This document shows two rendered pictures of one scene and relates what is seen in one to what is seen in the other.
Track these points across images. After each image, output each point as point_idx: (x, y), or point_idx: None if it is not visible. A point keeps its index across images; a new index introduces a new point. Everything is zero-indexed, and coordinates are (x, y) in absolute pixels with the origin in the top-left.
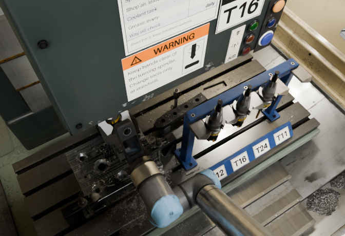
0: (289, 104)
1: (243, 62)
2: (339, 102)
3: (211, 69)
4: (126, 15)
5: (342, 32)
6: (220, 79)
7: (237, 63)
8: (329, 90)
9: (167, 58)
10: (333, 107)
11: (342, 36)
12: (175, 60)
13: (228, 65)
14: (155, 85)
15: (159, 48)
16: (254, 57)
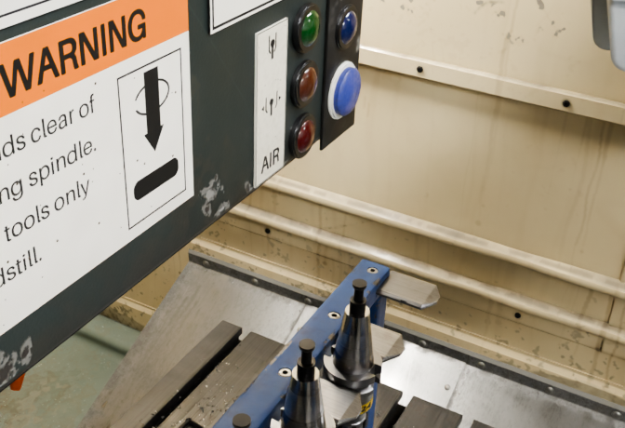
0: (395, 414)
1: (220, 353)
2: (506, 362)
3: (219, 210)
4: None
5: None
6: (177, 419)
7: (207, 358)
8: (469, 341)
9: (61, 131)
10: (500, 381)
11: None
12: (96, 145)
13: (182, 373)
14: (33, 290)
15: (22, 66)
16: (241, 335)
